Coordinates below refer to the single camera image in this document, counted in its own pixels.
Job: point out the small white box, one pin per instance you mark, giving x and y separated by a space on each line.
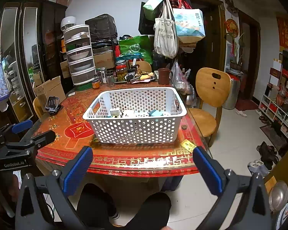
115 112

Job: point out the black plastic bag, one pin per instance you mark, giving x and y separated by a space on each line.
102 30

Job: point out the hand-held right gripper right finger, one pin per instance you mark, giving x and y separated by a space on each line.
207 172

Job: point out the white plastic basket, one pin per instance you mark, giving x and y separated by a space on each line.
134 131

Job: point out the person's legs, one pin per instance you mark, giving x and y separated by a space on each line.
124 210

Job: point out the open cardboard box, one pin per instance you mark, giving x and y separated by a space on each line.
51 88

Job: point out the small white card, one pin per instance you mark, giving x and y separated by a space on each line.
71 93

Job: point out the white desk fan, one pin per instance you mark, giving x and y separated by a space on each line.
67 22

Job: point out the brown cardboard carton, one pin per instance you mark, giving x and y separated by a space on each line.
103 60

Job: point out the small orange jar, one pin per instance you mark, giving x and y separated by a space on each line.
95 84

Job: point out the light blue small case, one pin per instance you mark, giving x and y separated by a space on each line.
154 113

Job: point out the clear plastic bag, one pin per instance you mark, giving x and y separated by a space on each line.
180 76

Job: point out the dark doormat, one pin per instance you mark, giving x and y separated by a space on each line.
274 135

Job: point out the wooden chair with holes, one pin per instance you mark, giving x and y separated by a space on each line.
212 88

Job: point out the blue printed paper bag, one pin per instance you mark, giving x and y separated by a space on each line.
188 25

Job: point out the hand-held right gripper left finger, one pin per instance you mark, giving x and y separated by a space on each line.
78 170

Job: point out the red wall poster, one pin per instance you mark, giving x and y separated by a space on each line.
283 32

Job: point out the grey shoes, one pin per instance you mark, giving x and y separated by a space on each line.
256 167

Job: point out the white stacked drawer tower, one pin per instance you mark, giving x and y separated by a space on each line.
80 55

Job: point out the white canvas tote bag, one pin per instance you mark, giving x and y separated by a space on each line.
165 40

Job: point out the green shopping bag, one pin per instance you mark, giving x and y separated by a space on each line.
134 49

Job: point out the brown ceramic mug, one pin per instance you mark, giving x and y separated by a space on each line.
163 76

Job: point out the green gift bag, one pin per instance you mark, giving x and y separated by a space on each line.
153 6

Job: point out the round red wall ornament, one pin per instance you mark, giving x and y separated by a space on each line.
231 26

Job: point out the empty glass jar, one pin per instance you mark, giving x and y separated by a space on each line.
110 79

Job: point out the white storage shelf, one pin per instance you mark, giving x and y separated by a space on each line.
278 100

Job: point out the steel bin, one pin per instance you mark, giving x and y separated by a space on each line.
231 88

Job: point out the yellow card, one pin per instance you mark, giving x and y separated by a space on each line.
188 146

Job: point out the grey phone stand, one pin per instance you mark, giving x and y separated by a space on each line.
51 104

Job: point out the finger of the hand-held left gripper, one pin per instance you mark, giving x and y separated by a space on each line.
44 136
21 126

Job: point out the red floor mat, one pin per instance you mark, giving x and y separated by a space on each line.
246 105

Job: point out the plain wooden chair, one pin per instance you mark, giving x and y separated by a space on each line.
144 66
37 107

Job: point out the steel bowl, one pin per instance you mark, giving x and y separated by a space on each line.
278 194

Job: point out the glass pickle jar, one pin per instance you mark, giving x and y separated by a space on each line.
121 73

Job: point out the dark mirrored wardrobe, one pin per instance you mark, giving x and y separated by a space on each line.
45 40

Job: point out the brown shoes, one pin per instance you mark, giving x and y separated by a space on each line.
266 152

